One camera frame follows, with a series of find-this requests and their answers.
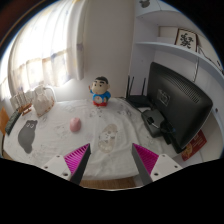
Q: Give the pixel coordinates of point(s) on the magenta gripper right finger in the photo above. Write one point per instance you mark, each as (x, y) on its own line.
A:
(151, 166)

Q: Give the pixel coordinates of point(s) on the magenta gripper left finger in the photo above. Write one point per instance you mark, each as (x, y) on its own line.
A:
(70, 167)

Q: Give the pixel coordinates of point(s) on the grey cat-shaped mouse pad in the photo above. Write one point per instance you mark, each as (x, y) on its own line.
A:
(26, 135)

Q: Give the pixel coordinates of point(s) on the black monitor stand base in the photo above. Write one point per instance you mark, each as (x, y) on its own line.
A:
(154, 122)

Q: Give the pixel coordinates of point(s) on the red and yellow card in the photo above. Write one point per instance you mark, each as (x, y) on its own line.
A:
(194, 146)

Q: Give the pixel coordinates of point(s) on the white patterned tablecloth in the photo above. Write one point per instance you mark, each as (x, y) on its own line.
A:
(110, 131)

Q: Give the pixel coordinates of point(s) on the black computer monitor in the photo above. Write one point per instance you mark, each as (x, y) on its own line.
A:
(184, 105)

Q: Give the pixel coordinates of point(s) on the black wifi router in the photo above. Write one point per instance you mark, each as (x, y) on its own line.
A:
(136, 100)

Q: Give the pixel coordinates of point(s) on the cartoon boy figurine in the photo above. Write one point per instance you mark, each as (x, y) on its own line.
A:
(99, 90)

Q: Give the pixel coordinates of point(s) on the sheer white curtain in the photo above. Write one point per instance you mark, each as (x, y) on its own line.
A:
(47, 50)

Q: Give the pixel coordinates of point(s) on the framed calligraphy picture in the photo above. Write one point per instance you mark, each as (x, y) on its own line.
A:
(187, 39)

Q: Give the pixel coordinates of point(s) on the white wall shelf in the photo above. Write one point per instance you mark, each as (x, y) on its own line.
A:
(156, 27)

